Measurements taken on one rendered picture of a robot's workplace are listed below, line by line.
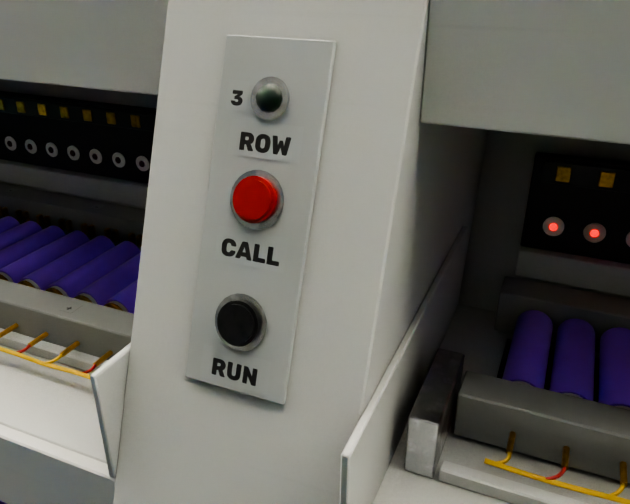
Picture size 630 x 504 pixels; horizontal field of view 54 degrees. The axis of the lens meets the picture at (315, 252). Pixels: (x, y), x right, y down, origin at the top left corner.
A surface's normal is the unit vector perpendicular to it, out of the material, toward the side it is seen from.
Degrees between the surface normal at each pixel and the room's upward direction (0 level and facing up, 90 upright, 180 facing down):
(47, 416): 20
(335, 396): 90
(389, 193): 90
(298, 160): 90
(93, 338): 111
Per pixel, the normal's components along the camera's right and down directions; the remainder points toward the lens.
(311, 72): -0.36, 0.06
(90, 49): -0.40, 0.40
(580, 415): 0.00, -0.90
